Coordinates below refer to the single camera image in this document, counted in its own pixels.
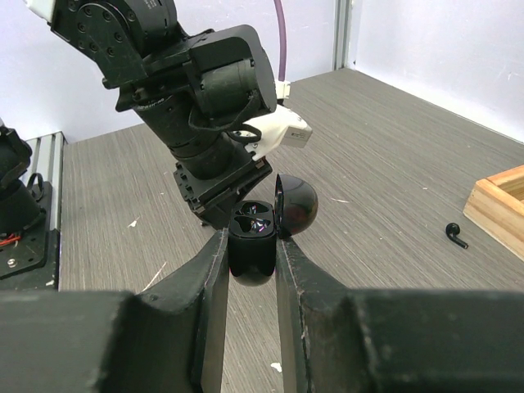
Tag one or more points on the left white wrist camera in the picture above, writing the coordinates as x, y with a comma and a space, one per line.
278, 133

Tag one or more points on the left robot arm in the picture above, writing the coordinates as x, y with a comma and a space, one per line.
196, 93

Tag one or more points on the black earbud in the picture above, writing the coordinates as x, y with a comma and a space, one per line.
452, 231

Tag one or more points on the wooden clothes rack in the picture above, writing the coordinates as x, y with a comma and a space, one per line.
495, 205

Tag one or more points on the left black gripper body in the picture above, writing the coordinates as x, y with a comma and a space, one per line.
212, 200

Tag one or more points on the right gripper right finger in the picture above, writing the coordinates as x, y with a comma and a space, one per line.
337, 339

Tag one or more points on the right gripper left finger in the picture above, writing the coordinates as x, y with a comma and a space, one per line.
169, 338

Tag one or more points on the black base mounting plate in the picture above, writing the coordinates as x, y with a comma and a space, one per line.
30, 237

